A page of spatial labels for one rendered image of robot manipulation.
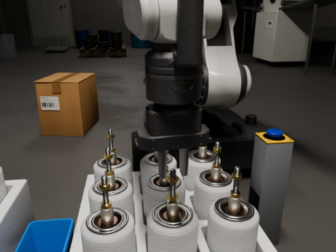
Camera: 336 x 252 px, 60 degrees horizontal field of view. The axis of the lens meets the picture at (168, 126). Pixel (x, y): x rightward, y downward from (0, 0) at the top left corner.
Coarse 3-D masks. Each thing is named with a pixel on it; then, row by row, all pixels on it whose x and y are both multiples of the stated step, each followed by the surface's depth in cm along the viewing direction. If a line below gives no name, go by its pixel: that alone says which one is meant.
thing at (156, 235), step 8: (152, 224) 52; (192, 224) 52; (152, 232) 51; (160, 232) 50; (168, 232) 50; (176, 232) 50; (184, 232) 50; (192, 232) 51; (152, 240) 52; (160, 240) 50; (168, 240) 50; (176, 240) 50; (184, 240) 50; (192, 240) 52; (152, 248) 52; (160, 248) 51; (168, 248) 51; (176, 248) 51; (184, 248) 51; (192, 248) 52
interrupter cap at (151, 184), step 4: (152, 176) 67; (156, 176) 66; (148, 180) 65; (152, 180) 65; (156, 180) 65; (180, 180) 65; (148, 184) 63; (152, 184) 63; (156, 184) 63; (160, 184) 64; (168, 184) 64; (176, 184) 63; (180, 184) 64; (152, 188) 62; (156, 188) 62; (160, 188) 62; (164, 188) 62; (168, 188) 62
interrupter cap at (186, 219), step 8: (160, 208) 55; (184, 208) 55; (152, 216) 53; (160, 216) 53; (184, 216) 53; (192, 216) 53; (160, 224) 51; (168, 224) 51; (176, 224) 51; (184, 224) 51
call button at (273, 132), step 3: (267, 129) 74; (270, 129) 74; (273, 129) 74; (276, 129) 74; (267, 132) 73; (270, 132) 72; (273, 132) 72; (276, 132) 72; (279, 132) 72; (282, 132) 72; (267, 135) 74; (270, 135) 72; (273, 135) 72; (276, 135) 71; (279, 135) 71; (276, 138) 72
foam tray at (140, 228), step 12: (132, 180) 82; (84, 192) 74; (192, 192) 74; (84, 204) 69; (192, 204) 74; (84, 216) 65; (144, 228) 61; (204, 228) 62; (72, 240) 58; (144, 240) 57; (204, 240) 57; (264, 240) 57
